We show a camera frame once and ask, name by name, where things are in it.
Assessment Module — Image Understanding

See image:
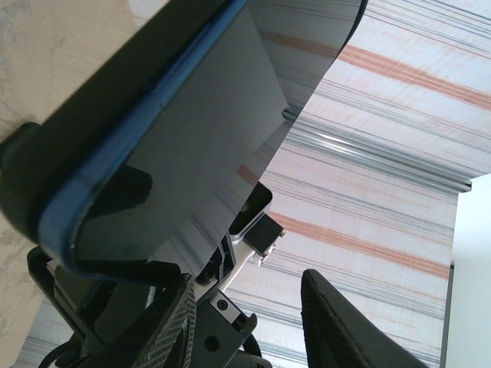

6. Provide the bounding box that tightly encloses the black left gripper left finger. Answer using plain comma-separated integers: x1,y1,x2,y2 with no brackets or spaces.
95,272,199,368

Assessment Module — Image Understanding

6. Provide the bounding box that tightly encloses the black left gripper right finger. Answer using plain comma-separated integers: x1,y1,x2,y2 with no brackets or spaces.
300,268,425,368

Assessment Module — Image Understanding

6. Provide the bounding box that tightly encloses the black phone case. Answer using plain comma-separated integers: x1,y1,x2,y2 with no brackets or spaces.
0,0,249,246

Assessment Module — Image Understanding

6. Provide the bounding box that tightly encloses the black smartphone blue frame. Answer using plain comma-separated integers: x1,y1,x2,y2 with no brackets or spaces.
38,0,369,287

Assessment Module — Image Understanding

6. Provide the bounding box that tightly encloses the white panel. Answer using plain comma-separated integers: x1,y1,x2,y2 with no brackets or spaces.
440,175,491,368

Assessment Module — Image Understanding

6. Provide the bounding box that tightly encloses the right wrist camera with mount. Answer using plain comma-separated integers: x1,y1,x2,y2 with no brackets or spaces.
193,182,287,298

